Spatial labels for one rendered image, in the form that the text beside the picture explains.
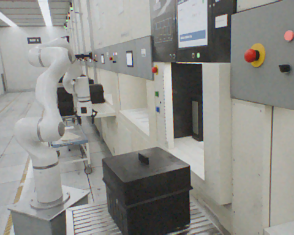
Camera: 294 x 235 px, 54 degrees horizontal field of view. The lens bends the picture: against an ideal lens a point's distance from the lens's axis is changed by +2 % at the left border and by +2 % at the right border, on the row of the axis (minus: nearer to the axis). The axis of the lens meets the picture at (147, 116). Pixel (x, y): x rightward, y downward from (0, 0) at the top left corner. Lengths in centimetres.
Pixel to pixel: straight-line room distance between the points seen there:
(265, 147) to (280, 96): 18
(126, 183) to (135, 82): 226
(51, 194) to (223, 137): 87
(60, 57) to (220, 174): 94
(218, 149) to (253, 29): 43
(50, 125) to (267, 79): 94
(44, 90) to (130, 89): 183
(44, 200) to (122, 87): 191
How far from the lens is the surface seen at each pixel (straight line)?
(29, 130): 142
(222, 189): 114
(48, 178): 147
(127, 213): 109
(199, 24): 124
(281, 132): 98
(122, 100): 318
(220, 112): 104
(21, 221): 157
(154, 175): 107
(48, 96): 145
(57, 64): 150
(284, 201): 108
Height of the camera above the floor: 145
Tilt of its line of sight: 12 degrees down
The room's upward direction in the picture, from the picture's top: 3 degrees counter-clockwise
